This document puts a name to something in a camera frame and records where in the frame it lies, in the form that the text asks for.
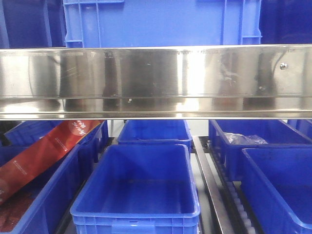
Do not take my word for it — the blue bin right front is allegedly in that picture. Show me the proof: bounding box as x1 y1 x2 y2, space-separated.
241 147 312 234

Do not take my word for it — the steel roller track rail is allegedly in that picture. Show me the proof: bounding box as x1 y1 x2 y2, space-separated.
193 136 234 234

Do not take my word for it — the blue bin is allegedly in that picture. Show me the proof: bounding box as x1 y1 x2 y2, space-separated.
0 146 92 234
70 144 200 234
241 147 312 234
5 120 108 174
117 119 192 149
209 119 312 181

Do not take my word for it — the blue bin centre back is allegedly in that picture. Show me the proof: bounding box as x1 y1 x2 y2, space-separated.
117 119 192 149

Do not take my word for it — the large blue crate upper shelf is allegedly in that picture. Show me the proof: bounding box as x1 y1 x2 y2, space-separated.
63 0 261 48

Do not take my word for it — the red packaging bag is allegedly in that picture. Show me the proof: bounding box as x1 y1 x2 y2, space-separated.
0 120 102 204

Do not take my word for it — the blue bin right back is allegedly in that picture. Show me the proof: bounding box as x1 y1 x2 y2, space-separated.
209 119 312 181

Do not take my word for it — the white roller strip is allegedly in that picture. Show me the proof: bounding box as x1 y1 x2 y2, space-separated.
207 140 257 234

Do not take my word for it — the blue bin centre front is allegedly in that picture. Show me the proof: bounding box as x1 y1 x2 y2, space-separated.
70 144 200 234

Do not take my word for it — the clear plastic bag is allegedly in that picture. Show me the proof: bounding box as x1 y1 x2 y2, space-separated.
224 133 268 144

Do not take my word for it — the blue bin left front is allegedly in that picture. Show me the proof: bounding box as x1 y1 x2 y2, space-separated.
0 146 92 234

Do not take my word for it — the stainless steel shelf beam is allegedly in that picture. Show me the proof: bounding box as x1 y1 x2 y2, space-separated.
0 44 312 120

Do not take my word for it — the blue bin left back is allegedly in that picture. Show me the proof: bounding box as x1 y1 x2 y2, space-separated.
5 120 108 174

